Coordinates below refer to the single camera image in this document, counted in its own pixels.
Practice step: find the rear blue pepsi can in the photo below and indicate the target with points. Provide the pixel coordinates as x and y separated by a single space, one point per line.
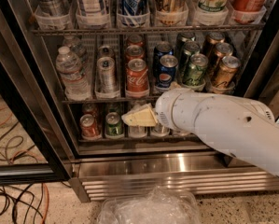
162 48

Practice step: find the red coke can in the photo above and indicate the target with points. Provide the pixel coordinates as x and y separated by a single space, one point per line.
136 40
134 52
136 73

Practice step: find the silver slim can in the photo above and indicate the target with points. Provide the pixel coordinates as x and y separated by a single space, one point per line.
107 74
106 51

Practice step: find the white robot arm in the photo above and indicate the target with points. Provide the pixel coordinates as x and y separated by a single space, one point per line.
242 128

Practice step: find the green soda can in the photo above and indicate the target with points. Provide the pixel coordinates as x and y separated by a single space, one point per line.
182 38
195 70
188 49

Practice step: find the front clear water bottle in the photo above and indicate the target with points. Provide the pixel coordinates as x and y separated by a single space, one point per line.
73 75

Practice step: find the rear gold soda can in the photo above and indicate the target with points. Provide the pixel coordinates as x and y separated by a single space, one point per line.
210 40

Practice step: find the rear green soda can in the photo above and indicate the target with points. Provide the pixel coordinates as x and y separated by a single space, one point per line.
182 38

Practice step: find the gold soda can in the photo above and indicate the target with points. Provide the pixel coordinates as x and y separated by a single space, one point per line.
225 72
219 51
210 40

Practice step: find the rear clear water bottle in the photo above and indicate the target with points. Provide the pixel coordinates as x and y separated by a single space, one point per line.
75 44

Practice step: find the front green soda can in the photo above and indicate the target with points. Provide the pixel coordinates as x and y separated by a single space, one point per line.
195 70

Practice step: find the blue pepsi can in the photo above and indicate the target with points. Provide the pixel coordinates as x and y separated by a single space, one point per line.
162 48
166 71

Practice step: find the glass fridge door left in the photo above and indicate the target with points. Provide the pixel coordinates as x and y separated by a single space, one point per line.
34 145

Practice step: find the middle gold soda can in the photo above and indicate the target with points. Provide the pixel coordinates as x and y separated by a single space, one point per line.
219 51

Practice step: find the crumpled clear plastic bag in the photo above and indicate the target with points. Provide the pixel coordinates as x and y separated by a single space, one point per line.
159 206

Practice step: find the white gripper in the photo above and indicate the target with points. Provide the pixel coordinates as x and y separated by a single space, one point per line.
169 109

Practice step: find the front gold soda can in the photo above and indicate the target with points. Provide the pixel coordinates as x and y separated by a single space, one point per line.
225 72

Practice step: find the stainless steel fridge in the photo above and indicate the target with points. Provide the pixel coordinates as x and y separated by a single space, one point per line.
108 167

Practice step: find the front blue pepsi can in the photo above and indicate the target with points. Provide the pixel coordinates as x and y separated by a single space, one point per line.
166 71

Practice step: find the clear water bottle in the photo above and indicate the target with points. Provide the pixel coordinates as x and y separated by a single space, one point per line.
75 44
73 75

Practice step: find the bottom shelf silver can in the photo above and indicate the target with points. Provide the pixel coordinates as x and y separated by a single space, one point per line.
159 130

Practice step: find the bottom shelf red can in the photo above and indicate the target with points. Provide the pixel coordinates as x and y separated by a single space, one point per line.
89 127

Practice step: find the front silver slim can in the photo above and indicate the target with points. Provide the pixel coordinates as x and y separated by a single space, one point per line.
107 74

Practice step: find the middle green soda can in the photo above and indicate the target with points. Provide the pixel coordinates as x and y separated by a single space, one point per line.
188 49

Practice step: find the bottom shelf water bottle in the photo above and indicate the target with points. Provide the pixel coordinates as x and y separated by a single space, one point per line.
136 131

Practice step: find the bottom shelf green can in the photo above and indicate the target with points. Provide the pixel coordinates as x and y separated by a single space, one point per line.
113 125

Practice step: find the rear silver slim can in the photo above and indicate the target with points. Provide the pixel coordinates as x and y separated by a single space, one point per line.
106 51

